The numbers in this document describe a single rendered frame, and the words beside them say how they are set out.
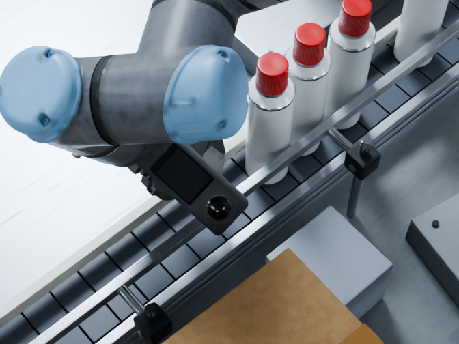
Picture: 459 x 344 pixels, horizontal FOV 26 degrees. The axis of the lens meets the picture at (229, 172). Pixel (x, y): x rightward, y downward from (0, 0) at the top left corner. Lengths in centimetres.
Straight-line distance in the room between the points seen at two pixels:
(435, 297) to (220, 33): 50
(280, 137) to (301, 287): 28
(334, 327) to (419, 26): 50
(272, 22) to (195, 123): 57
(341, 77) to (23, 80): 45
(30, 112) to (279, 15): 60
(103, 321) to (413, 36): 51
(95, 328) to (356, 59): 41
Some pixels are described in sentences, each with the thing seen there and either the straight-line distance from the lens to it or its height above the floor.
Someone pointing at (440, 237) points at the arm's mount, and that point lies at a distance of 117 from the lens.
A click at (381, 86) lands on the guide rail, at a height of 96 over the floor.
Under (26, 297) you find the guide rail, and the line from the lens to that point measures 110.
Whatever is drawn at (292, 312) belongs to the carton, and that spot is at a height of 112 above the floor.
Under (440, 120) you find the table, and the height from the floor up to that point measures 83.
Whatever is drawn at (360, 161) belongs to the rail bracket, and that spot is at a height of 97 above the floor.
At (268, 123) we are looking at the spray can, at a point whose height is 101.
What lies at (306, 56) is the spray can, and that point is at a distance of 106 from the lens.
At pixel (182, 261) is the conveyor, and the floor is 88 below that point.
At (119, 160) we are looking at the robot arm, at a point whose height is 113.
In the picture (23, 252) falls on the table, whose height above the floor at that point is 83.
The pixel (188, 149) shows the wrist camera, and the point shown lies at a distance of 94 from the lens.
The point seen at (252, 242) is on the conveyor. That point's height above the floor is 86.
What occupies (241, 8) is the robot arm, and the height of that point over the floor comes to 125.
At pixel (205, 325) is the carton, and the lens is 84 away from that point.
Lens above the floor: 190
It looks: 59 degrees down
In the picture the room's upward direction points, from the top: straight up
